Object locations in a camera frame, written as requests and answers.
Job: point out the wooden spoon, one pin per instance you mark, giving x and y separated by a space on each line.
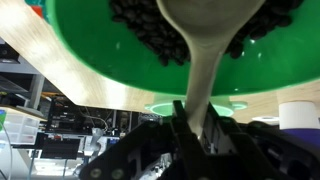
205 66

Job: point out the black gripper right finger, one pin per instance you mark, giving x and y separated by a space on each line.
216 133

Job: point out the small black white object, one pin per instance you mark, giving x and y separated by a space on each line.
265 118

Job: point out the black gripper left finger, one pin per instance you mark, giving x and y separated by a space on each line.
183 130

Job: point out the white cup with purple band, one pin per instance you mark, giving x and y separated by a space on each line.
298 116

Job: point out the dark green bowl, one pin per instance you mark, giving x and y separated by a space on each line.
100 50

